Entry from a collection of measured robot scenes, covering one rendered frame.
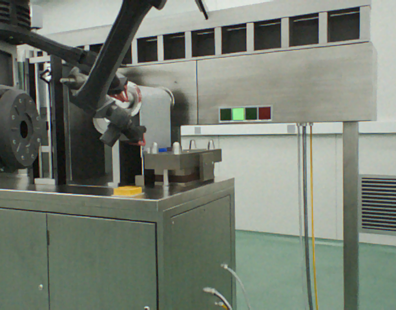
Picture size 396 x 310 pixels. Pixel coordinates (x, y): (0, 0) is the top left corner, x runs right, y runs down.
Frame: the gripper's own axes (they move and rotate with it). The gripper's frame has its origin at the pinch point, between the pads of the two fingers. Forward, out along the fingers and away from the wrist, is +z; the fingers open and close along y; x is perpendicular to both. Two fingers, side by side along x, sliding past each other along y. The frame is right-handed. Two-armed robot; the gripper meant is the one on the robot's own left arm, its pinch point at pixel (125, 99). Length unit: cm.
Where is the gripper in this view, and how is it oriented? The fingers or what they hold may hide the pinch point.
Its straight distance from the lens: 173.6
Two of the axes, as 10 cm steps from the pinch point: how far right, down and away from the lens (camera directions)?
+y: 8.9, 0.1, -4.6
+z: 3.6, 6.0, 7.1
